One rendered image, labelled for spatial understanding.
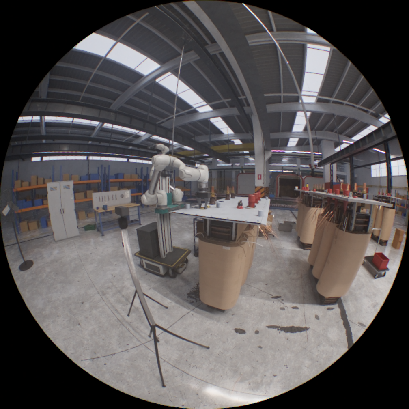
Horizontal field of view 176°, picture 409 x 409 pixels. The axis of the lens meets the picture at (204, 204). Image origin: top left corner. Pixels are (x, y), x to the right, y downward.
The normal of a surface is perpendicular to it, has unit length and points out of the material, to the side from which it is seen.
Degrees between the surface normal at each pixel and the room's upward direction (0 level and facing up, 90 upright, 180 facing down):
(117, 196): 90
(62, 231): 90
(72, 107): 90
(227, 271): 90
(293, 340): 0
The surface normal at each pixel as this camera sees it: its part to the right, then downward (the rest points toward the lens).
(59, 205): 0.88, 0.07
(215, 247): -0.48, 0.13
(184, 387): 0.00, -0.99
